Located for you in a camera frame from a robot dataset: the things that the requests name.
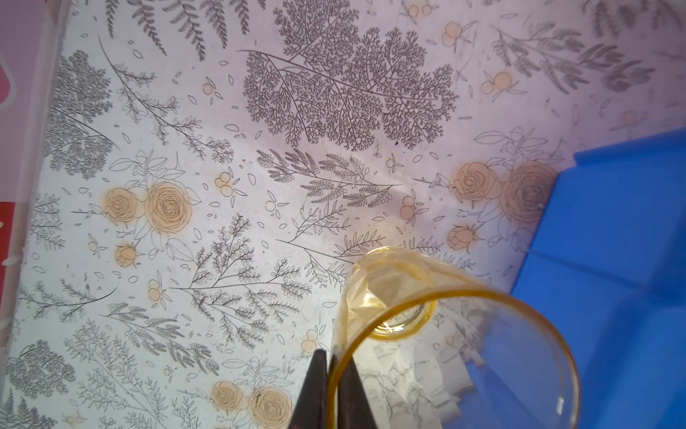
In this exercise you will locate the blue plastic bin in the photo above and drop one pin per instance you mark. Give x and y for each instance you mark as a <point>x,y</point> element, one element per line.
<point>607,268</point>

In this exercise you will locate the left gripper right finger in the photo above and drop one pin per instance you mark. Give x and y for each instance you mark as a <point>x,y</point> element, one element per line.
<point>349,406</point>

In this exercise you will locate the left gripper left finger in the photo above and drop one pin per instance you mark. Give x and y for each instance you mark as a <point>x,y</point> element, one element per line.
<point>310,409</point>

